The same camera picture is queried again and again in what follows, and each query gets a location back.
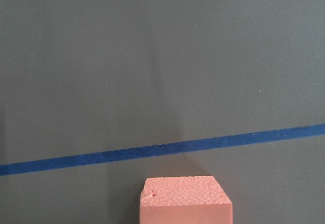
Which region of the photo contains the orange foam cube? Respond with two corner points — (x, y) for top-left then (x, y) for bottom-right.
(139, 176), (233, 223)

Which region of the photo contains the blue tape strip crosswise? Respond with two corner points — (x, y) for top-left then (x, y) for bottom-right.
(1, 124), (324, 176)

